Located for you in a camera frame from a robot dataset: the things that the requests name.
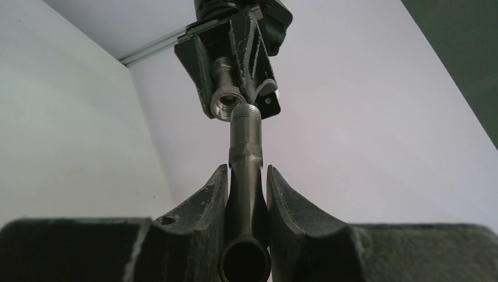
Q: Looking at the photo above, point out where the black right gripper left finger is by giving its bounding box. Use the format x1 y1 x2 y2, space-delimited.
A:
1 164 228 281

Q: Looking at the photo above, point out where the metal elbow pipe fitting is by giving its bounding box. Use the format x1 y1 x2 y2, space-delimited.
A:
210 56 247 122

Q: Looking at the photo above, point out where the aluminium frame rail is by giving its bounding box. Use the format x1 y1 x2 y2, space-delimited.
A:
117 27 192 68

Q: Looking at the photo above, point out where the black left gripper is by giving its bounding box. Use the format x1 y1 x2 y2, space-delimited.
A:
174 0 293 119

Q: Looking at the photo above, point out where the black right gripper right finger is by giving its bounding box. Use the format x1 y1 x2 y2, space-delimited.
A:
267 166 497 281

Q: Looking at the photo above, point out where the metal water faucet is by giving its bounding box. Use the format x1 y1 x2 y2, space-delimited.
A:
218 104 271 281

